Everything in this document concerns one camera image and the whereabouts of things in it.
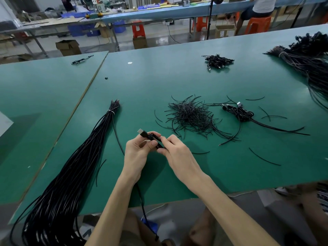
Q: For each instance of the open cardboard box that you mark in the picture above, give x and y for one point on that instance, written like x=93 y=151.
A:
x=68 y=47

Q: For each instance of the orange plastic stool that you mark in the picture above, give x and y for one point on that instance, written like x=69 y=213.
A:
x=258 y=25
x=201 y=24

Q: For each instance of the small cardboard box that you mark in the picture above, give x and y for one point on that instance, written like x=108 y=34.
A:
x=140 y=43

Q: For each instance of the long blue workbench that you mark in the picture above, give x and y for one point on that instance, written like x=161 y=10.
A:
x=169 y=10

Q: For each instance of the person's left forearm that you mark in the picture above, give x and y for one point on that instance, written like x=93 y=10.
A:
x=110 y=215

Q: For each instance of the large white box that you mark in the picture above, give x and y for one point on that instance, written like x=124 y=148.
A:
x=5 y=124

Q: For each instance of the black fan on stand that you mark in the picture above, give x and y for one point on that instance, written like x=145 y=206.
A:
x=210 y=15

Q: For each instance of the black tripod stand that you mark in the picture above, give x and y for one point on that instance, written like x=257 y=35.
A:
x=300 y=11

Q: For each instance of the person's right forearm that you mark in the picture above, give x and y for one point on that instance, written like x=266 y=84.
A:
x=235 y=215

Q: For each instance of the red plastic stool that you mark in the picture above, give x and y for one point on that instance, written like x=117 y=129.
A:
x=138 y=29

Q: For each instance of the blue plastic item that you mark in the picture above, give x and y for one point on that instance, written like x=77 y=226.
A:
x=149 y=225

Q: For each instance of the person's right leg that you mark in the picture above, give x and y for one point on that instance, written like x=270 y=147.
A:
x=313 y=212

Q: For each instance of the person's right hand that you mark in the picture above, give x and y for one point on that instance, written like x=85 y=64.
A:
x=182 y=161

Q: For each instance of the person's left hand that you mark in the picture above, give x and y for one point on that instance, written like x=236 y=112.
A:
x=136 y=158

